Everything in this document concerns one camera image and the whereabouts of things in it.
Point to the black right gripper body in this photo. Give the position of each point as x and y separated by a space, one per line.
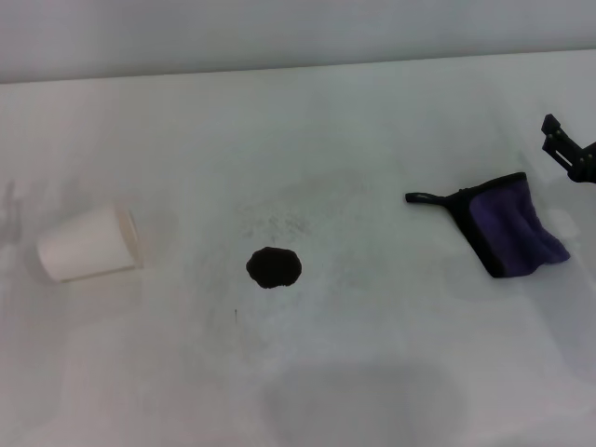
589 167

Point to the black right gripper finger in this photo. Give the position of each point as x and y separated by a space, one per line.
563 149

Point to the purple rag with black trim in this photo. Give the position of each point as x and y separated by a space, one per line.
510 219

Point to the white paper cup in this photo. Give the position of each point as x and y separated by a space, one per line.
86 247

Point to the black water stain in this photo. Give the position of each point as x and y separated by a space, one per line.
274 267

